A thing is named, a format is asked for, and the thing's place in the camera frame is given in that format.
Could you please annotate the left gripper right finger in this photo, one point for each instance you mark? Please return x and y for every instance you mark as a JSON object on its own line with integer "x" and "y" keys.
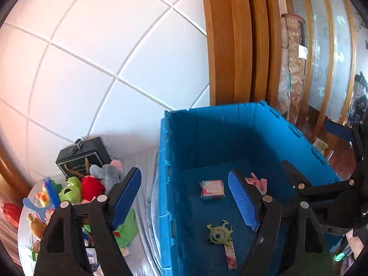
{"x": 289, "y": 240}

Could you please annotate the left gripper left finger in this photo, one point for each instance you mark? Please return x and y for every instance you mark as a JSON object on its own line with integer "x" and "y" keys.
{"x": 62, "y": 249}

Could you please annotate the green one-eyed monster plush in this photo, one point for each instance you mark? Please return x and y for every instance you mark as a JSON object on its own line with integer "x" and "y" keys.
{"x": 220, "y": 235}

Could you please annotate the Kotex pad pack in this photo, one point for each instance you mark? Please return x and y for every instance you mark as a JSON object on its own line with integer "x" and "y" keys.
{"x": 212, "y": 189}

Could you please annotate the long pink cosmetic box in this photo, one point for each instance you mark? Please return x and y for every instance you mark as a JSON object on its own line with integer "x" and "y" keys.
{"x": 230, "y": 256}

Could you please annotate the pink pig plush toy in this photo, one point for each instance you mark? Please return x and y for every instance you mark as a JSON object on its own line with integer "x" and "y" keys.
{"x": 261, "y": 184}

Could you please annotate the person's right hand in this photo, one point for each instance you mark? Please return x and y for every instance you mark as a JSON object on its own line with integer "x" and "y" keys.
{"x": 355, "y": 262}

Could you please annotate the green crocodile plush toy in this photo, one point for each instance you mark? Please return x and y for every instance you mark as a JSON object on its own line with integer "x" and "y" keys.
{"x": 125, "y": 233}

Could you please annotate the red plush toy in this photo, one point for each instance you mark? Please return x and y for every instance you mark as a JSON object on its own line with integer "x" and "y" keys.
{"x": 91, "y": 188}

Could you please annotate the white wet wipes pack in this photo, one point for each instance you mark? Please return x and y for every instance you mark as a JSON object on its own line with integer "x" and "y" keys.
{"x": 91, "y": 256}

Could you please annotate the green frog plush toy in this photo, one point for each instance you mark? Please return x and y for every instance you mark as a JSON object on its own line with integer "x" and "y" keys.
{"x": 72, "y": 192}

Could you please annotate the grey elephant plush toy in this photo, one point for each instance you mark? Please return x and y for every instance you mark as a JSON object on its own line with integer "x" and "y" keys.
{"x": 109, "y": 174}

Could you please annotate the blue feather duster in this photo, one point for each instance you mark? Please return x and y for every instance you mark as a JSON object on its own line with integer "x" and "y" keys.
{"x": 53, "y": 189}

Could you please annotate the light blue plastic paddle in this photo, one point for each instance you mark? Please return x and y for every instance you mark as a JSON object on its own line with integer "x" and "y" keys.
{"x": 40, "y": 211}

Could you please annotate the yellow duck plush toy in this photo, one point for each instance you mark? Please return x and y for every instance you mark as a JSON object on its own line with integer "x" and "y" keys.
{"x": 43, "y": 197}

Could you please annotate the brown bear plush toy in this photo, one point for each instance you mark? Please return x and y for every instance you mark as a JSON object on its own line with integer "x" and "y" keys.
{"x": 36, "y": 226}

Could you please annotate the black gift box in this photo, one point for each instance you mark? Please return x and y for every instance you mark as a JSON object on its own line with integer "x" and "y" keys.
{"x": 76, "y": 159}

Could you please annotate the red handbag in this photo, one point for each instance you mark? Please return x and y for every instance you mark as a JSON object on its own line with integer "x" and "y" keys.
{"x": 11, "y": 213}

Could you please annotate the blue plastic crate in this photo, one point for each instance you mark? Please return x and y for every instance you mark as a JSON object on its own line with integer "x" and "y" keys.
{"x": 199, "y": 148}

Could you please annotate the rolled patterned carpet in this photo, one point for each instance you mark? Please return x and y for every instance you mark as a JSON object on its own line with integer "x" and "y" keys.
{"x": 294, "y": 55}

